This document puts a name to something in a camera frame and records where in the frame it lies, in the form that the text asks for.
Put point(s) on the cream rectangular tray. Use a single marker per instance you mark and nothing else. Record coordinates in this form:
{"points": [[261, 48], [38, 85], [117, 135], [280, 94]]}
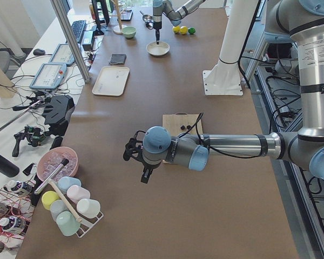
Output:
{"points": [[111, 81]]}

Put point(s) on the cream round plate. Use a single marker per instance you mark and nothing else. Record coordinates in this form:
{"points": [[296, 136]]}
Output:
{"points": [[158, 50]]}

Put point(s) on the yellow lemon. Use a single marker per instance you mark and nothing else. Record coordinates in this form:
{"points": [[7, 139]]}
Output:
{"points": [[176, 29], [183, 30]]}

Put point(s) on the mint green bowl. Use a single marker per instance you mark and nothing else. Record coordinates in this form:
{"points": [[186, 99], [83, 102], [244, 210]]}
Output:
{"points": [[129, 32]]}

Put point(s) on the wooden glass stand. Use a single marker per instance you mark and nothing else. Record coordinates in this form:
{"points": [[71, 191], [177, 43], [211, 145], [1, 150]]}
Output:
{"points": [[116, 16]]}

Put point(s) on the dark grey cloth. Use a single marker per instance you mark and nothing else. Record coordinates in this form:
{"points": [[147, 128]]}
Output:
{"points": [[117, 59]]}

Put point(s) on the wooden cutting board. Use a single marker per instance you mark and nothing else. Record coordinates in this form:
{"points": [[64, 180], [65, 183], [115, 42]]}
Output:
{"points": [[172, 121]]}

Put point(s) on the white cup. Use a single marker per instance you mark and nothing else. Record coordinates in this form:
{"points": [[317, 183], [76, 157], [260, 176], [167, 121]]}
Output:
{"points": [[88, 207]]}

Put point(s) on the pink cup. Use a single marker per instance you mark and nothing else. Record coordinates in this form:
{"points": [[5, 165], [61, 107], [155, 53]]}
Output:
{"points": [[75, 193]]}

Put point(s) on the white column with base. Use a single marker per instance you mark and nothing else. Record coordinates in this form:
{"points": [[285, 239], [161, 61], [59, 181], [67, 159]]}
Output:
{"points": [[224, 78]]}

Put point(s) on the white cup rack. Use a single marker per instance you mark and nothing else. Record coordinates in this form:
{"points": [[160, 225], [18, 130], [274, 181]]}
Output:
{"points": [[85, 224]]}

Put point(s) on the black keyboard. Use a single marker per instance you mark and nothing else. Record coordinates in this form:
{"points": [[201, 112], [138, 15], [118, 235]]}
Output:
{"points": [[78, 28]]}

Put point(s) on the metal muddler in bowl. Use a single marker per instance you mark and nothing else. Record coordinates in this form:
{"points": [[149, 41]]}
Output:
{"points": [[39, 189]]}

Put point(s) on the light blue cup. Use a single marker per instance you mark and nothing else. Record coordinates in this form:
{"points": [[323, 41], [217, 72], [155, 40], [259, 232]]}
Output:
{"points": [[66, 182]]}

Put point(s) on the mint cup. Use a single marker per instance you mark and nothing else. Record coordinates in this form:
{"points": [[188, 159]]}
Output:
{"points": [[67, 223]]}

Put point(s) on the teach pendant far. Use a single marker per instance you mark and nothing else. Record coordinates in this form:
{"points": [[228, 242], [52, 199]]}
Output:
{"points": [[62, 54]]}

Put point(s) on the teach pendant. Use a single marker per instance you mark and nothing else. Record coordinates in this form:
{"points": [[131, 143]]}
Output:
{"points": [[62, 54], [49, 76]]}

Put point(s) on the grey cup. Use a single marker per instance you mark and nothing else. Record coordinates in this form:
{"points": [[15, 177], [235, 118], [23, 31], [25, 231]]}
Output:
{"points": [[56, 208]]}

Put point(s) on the pink bowl with ice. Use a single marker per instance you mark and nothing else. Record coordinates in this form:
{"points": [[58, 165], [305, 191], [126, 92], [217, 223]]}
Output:
{"points": [[53, 158]]}

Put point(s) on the yellow cup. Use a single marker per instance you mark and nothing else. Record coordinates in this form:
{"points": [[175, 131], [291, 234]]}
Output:
{"points": [[48, 198]]}

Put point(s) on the black equipment housing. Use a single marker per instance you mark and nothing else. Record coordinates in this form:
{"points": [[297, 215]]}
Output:
{"points": [[57, 114]]}

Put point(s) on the teach pendant near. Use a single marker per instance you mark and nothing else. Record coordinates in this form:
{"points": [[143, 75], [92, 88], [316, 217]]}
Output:
{"points": [[49, 76]]}

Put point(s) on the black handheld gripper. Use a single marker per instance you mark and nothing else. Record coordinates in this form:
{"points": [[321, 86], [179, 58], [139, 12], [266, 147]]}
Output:
{"points": [[34, 135]]}

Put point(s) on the computer mouse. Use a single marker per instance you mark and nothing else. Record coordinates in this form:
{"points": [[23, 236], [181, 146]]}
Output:
{"points": [[38, 52]]}

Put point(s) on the black bottle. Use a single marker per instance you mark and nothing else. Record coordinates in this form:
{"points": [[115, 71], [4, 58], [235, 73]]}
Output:
{"points": [[7, 168]]}

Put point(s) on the aluminium frame post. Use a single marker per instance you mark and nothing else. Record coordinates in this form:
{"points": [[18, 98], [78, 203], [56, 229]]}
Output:
{"points": [[62, 17]]}

